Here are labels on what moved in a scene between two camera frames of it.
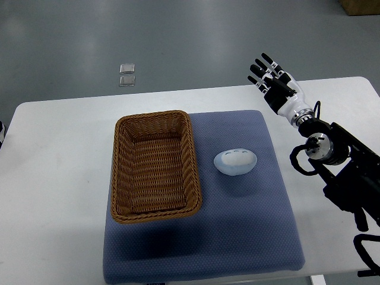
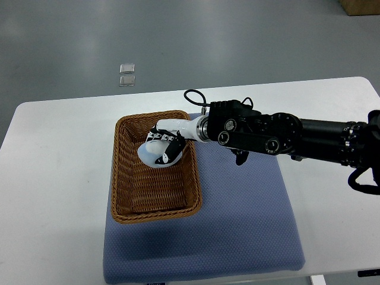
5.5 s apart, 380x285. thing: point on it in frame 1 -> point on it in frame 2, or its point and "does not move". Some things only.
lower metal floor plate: (127, 81) does not move
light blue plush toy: (235, 161) -> (149, 151)
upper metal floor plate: (127, 68) does not move
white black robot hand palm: (293, 104) -> (198, 128)
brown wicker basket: (155, 172) does not move
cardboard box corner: (361, 7) does not move
